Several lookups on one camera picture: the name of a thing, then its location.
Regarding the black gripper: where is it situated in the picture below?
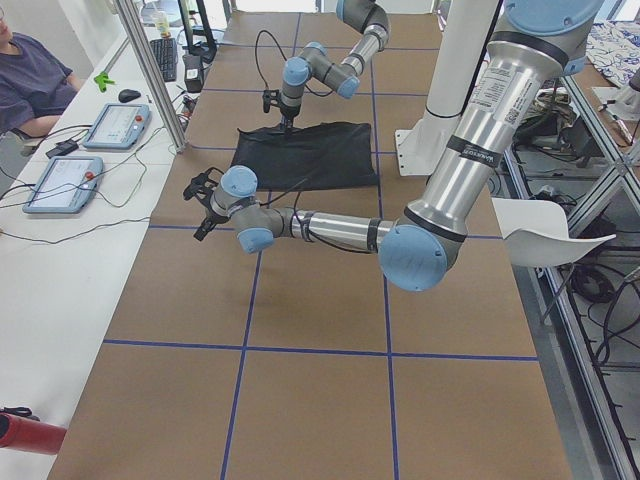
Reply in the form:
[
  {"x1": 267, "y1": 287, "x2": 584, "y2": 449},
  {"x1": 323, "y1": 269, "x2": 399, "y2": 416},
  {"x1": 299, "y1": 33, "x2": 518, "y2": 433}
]
[
  {"x1": 193, "y1": 205, "x2": 229, "y2": 241},
  {"x1": 279, "y1": 102, "x2": 301, "y2": 135}
]

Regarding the black graphic t-shirt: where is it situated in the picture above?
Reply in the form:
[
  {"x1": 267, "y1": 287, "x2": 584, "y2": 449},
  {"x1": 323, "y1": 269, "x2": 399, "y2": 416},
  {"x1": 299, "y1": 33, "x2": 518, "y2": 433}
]
[{"x1": 231, "y1": 122, "x2": 379, "y2": 191}]

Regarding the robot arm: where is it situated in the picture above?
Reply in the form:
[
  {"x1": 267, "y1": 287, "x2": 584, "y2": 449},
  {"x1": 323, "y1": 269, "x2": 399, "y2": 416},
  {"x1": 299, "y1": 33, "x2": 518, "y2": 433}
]
[
  {"x1": 271, "y1": 1, "x2": 390, "y2": 131},
  {"x1": 184, "y1": 1, "x2": 600, "y2": 291}
]

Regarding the black monitor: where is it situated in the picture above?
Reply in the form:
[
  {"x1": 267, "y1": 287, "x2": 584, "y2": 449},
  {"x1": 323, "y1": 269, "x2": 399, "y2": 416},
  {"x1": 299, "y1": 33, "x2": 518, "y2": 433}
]
[{"x1": 178, "y1": 0, "x2": 217, "y2": 64}]

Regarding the upper teach pendant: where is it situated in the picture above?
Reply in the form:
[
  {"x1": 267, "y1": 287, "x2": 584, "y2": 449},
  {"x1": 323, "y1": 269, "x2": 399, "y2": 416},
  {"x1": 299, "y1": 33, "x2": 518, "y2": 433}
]
[{"x1": 82, "y1": 103, "x2": 151, "y2": 150}]

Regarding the teach pendant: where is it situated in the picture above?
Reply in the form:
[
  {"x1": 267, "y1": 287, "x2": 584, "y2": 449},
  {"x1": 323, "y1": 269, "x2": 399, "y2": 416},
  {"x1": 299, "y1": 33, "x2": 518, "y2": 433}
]
[
  {"x1": 22, "y1": 156, "x2": 104, "y2": 215},
  {"x1": 82, "y1": 103, "x2": 151, "y2": 150}
]

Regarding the black keyboard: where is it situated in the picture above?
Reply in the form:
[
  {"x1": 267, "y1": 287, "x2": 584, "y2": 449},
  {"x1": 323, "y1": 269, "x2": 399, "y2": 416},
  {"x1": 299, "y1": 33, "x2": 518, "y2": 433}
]
[{"x1": 149, "y1": 37, "x2": 177, "y2": 82}]

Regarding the lower teach pendant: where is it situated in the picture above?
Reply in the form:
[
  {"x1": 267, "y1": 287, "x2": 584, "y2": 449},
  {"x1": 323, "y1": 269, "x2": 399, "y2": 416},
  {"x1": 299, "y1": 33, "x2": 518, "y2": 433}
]
[{"x1": 22, "y1": 156, "x2": 104, "y2": 215}]

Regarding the black computer mouse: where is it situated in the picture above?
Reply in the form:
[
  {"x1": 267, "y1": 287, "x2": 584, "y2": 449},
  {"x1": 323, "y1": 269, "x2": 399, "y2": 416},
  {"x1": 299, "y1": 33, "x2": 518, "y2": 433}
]
[{"x1": 118, "y1": 89, "x2": 141, "y2": 103}]

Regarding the person in blue shirt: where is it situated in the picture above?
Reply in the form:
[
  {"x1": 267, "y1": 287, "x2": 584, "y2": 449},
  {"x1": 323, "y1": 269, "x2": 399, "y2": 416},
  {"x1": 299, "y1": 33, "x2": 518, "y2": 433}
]
[{"x1": 1, "y1": 14, "x2": 84, "y2": 138}]

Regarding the white chair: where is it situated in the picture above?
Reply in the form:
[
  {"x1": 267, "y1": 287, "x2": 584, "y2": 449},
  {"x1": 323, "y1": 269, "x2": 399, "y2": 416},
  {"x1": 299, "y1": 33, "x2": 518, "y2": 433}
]
[{"x1": 492, "y1": 198, "x2": 616, "y2": 267}]

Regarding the red bottle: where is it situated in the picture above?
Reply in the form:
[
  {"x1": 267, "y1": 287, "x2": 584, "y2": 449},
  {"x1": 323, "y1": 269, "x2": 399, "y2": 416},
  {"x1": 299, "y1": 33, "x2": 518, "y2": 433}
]
[{"x1": 1, "y1": 411, "x2": 67, "y2": 455}]

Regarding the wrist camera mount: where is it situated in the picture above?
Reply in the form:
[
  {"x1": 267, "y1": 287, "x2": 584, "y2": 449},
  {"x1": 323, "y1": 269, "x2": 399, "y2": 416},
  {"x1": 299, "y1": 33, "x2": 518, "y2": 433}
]
[
  {"x1": 183, "y1": 167, "x2": 223, "y2": 203},
  {"x1": 262, "y1": 89, "x2": 280, "y2": 113}
]

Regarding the aluminium frame post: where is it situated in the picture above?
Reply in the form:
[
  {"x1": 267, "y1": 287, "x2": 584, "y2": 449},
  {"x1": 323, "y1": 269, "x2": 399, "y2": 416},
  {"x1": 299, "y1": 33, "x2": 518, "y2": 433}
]
[{"x1": 114, "y1": 0, "x2": 187, "y2": 153}]

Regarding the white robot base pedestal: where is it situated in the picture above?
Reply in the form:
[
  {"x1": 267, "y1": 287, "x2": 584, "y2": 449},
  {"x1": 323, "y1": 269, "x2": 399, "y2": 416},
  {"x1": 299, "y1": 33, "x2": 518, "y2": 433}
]
[{"x1": 395, "y1": 0, "x2": 502, "y2": 176}]

